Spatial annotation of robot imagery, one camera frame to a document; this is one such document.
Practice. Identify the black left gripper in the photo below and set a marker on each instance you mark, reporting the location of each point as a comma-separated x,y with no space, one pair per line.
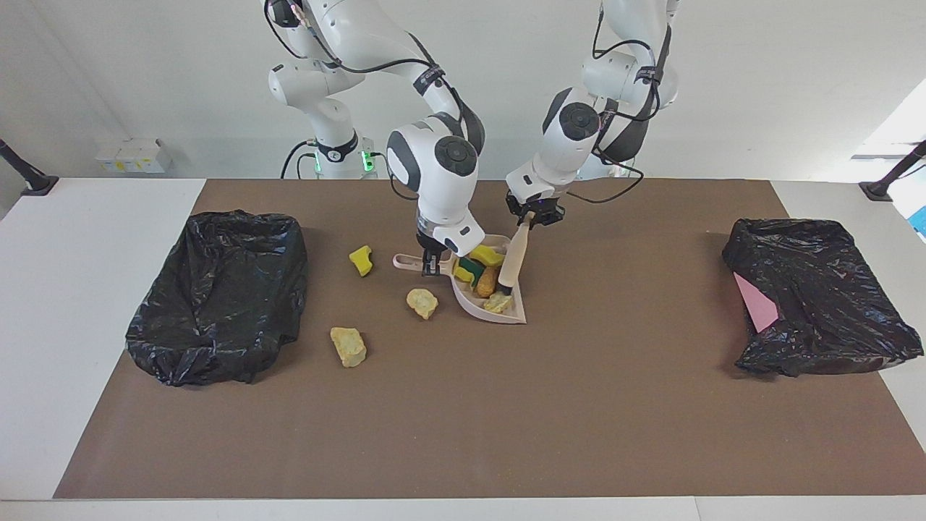
539,210

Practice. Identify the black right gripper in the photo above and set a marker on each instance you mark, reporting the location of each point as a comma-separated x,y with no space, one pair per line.
432,248

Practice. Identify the green and yellow sponge piece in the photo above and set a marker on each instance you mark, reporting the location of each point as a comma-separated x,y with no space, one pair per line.
469,271

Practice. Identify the pale beige sponge chunk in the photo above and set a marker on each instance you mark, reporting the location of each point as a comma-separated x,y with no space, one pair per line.
422,304
498,302
349,347

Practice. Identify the beige brush with black bristles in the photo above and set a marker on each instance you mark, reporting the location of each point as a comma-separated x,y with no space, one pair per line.
515,260

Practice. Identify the beige plastic dustpan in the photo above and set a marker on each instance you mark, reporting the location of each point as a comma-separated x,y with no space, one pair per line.
463,300

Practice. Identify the yellow sponge block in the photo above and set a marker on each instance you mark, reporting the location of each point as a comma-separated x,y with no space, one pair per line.
488,255

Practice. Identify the orange-brown sponge chunk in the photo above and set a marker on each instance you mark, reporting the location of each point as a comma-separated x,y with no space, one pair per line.
487,282

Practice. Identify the small curved yellow sponge piece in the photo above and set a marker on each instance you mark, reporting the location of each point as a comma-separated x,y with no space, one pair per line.
360,262

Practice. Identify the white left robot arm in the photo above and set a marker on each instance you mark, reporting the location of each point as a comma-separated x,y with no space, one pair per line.
571,145

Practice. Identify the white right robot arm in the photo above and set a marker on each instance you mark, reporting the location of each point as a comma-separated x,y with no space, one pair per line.
434,181

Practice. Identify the pink bin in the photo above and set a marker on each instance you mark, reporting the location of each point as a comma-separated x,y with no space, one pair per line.
756,307

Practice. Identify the black trash bag bin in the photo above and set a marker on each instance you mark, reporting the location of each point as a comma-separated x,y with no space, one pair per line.
195,340

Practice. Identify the black bag over pink bin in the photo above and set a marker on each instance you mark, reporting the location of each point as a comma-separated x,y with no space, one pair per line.
832,311

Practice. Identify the brown table mat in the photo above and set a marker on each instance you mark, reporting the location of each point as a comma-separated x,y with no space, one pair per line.
579,434

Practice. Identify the light blue panel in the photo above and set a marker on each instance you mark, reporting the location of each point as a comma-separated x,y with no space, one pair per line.
920,221

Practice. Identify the white wall socket boxes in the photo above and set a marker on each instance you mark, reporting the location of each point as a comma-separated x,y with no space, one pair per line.
134,155

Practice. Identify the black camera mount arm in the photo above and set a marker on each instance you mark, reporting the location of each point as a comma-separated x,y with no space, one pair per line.
882,187
29,177

